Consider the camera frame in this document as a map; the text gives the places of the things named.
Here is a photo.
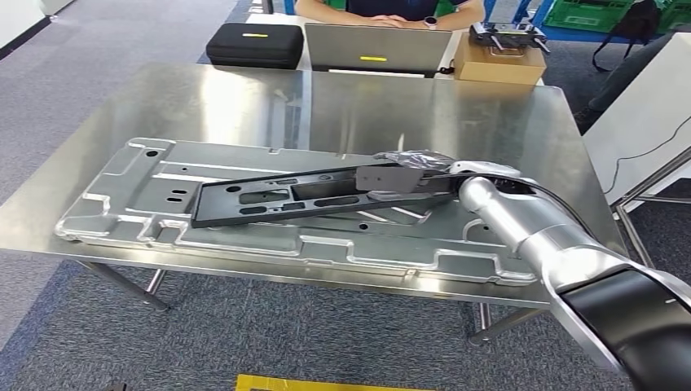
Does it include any black backpack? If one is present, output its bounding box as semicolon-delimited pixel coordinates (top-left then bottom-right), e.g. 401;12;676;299
592;0;663;73

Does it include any thin black cable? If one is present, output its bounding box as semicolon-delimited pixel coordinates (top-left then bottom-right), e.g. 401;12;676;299
603;113;691;196

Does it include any black zip case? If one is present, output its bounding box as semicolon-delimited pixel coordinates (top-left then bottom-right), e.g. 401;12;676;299
205;22;305;70

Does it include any grey laptop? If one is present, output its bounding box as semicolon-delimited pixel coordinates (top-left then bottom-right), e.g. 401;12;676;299
303;22;453;78

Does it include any person's leg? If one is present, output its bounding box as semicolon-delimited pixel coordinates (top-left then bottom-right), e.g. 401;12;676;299
573;29;691;134

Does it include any pressed sheet metal panel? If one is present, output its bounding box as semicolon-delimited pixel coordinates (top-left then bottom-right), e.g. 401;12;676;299
54;137;538;287

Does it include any white cabinet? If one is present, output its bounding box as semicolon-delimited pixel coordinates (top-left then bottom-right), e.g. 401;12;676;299
583;32;691;207

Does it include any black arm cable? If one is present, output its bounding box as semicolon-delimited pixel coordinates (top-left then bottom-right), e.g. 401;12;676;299
426;171;601;239

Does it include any blue metal frame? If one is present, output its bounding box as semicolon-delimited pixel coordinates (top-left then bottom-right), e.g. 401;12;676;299
482;0;560;44

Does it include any black plastic panel part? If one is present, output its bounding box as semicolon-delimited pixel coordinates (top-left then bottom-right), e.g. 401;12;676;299
190;161;460;229

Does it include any brown cardboard box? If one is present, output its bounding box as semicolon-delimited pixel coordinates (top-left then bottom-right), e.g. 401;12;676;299
453;32;548;86

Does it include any person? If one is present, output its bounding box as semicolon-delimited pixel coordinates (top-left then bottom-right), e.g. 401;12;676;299
293;0;487;32

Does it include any green plastic crate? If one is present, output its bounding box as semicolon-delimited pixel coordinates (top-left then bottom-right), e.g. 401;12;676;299
542;0;636;34
655;0;691;32

